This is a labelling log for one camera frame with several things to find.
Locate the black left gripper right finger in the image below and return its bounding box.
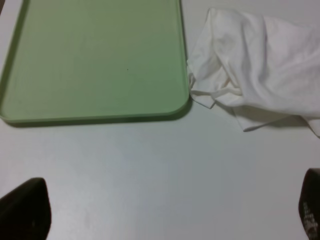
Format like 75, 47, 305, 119
298, 168, 320, 240

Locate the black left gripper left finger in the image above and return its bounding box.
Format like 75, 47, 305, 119
0, 177, 52, 240

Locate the white short sleeve shirt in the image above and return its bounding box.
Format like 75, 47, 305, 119
187, 8, 320, 135

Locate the green plastic tray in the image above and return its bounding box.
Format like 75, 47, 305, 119
0, 0, 189, 125

